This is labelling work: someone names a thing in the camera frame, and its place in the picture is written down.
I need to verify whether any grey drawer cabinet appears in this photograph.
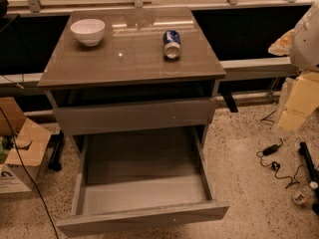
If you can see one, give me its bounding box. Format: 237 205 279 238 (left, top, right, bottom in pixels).
38 7 225 150

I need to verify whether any clear plastic bottle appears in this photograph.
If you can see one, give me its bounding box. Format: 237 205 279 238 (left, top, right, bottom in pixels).
292 181 318 205

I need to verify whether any black cable on left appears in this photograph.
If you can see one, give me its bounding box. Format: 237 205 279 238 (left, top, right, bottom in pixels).
0 107 61 239

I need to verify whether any open grey middle drawer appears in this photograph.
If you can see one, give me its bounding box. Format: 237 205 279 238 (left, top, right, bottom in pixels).
57 126 228 237

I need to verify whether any black stand leg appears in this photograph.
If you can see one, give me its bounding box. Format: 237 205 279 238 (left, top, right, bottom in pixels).
48 130 64 171
299 141 319 216

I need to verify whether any blue pepsi can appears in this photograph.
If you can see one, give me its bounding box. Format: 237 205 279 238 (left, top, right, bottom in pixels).
162 30 181 60

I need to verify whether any open cardboard box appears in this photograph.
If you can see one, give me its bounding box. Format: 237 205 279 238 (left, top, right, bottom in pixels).
0 98 51 193

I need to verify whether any closed grey top drawer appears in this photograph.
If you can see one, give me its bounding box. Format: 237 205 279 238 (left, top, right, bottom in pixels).
53 98 215 135

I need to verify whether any black stand leg left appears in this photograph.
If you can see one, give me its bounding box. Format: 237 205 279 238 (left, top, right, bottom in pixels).
48 130 64 171

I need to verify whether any white ceramic bowl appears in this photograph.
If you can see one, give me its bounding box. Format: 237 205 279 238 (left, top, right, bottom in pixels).
70 19 105 47

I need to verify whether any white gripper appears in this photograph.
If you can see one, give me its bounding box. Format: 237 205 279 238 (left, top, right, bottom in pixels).
268 2 319 133

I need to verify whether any black power adapter cable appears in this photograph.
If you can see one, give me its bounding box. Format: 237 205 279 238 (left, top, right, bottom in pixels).
256 109 308 190

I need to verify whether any black stand leg right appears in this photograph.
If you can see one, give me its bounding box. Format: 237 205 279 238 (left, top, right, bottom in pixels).
299 141 319 216

